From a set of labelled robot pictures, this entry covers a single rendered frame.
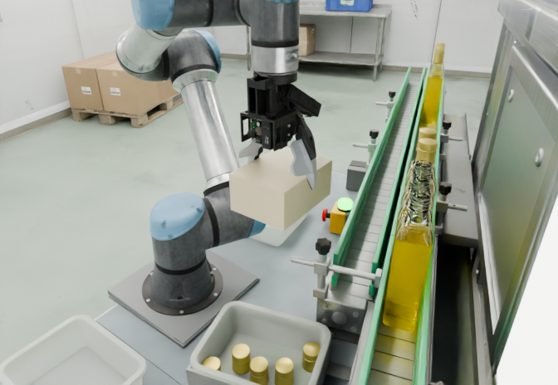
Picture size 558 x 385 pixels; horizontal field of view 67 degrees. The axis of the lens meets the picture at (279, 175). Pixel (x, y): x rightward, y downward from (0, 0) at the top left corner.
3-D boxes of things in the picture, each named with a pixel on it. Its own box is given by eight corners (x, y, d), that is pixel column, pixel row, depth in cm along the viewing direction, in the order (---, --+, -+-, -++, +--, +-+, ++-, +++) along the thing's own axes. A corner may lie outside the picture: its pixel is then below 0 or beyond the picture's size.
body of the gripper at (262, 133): (240, 145, 71) (236, 74, 66) (270, 130, 77) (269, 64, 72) (276, 156, 67) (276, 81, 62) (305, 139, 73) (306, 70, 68)
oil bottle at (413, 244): (414, 333, 73) (434, 232, 64) (381, 325, 75) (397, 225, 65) (416, 311, 78) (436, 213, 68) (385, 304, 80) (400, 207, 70)
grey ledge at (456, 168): (470, 270, 103) (480, 232, 98) (432, 263, 105) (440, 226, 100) (462, 136, 182) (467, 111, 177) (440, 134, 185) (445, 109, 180)
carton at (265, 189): (231, 209, 78) (228, 173, 74) (281, 177, 89) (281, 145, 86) (283, 231, 71) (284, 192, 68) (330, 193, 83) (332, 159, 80)
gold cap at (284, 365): (271, 386, 76) (271, 369, 74) (278, 370, 79) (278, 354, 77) (290, 392, 75) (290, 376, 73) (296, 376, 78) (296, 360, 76)
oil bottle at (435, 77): (434, 124, 168) (447, 52, 155) (420, 123, 170) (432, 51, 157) (435, 120, 173) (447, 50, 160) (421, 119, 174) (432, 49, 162)
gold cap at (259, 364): (247, 385, 77) (245, 368, 75) (254, 369, 80) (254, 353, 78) (264, 391, 75) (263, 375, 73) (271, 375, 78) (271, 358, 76)
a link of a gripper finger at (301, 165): (297, 200, 71) (272, 151, 70) (315, 186, 75) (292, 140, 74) (310, 195, 68) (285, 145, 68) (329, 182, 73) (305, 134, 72)
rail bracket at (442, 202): (460, 241, 98) (472, 192, 92) (429, 236, 100) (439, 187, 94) (460, 232, 101) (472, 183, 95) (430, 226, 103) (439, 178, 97)
